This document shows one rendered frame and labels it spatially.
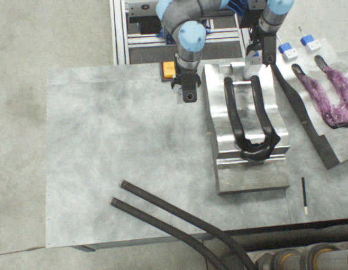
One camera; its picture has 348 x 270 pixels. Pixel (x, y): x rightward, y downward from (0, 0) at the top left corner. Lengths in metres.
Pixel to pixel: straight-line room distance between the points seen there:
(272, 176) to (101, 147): 0.65
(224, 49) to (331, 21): 0.91
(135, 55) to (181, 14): 1.20
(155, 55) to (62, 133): 0.98
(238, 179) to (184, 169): 0.21
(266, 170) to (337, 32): 1.70
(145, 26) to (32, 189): 1.16
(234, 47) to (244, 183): 1.18
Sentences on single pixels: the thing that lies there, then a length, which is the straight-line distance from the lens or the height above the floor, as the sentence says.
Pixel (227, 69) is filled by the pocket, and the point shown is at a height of 0.86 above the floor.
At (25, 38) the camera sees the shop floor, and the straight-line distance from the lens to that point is 2.78.
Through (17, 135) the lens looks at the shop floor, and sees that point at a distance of 2.49.
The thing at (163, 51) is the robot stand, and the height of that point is 0.21.
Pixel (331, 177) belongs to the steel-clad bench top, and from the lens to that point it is 1.63.
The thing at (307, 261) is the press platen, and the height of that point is 1.29.
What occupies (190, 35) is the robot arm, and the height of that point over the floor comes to 1.30.
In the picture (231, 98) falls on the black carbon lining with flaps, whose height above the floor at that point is 0.88.
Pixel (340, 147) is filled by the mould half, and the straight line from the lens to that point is 1.55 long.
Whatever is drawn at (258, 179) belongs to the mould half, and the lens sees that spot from 1.46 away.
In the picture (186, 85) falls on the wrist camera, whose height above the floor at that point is 1.10.
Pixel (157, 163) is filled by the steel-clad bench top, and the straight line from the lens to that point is 1.49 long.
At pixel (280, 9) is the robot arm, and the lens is 1.29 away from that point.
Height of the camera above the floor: 2.23
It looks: 70 degrees down
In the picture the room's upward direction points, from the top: 9 degrees clockwise
